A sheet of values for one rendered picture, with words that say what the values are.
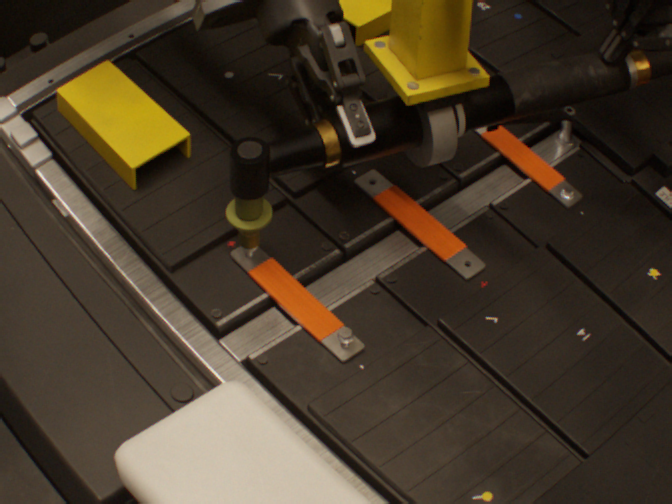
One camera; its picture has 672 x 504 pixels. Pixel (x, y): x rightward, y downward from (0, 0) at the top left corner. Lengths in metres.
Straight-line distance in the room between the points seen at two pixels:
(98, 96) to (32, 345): 0.38
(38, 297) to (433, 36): 0.39
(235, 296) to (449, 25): 0.31
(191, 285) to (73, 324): 0.19
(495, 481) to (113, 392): 0.32
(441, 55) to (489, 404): 0.29
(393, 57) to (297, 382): 0.28
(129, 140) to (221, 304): 0.19
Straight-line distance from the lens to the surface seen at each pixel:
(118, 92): 1.35
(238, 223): 1.19
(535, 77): 1.25
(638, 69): 1.31
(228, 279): 1.23
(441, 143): 1.18
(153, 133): 1.30
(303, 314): 1.19
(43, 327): 1.07
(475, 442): 1.12
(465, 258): 1.25
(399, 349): 1.17
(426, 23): 1.10
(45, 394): 1.03
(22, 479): 1.11
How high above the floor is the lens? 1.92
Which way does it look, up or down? 48 degrees down
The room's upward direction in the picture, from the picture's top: 4 degrees clockwise
